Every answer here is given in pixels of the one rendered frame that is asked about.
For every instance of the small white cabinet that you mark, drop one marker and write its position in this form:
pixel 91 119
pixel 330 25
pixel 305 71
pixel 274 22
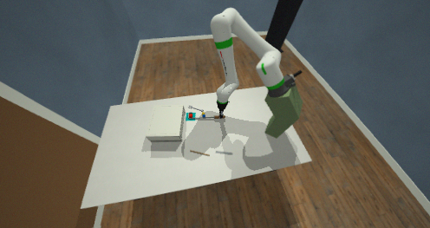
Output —
pixel 166 123

